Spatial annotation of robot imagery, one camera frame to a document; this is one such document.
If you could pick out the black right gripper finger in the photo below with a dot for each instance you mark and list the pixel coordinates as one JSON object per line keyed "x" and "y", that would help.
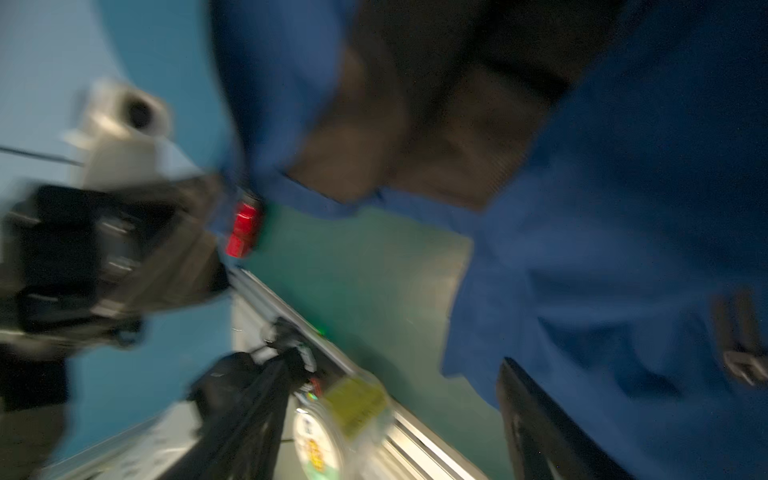
{"x": 543, "y": 442}

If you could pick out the dark blue jacket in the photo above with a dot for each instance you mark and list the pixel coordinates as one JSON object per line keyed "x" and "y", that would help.
{"x": 608, "y": 159}

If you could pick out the round label tape roll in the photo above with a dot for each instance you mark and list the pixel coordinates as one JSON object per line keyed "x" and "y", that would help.
{"x": 337, "y": 433}

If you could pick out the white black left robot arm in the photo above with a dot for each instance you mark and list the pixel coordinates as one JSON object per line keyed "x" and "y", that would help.
{"x": 35, "y": 396}

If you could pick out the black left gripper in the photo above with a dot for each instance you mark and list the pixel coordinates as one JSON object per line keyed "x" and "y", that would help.
{"x": 82, "y": 267}

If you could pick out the front aluminium rail base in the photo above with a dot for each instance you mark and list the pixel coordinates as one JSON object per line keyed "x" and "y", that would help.
{"x": 285, "y": 404}

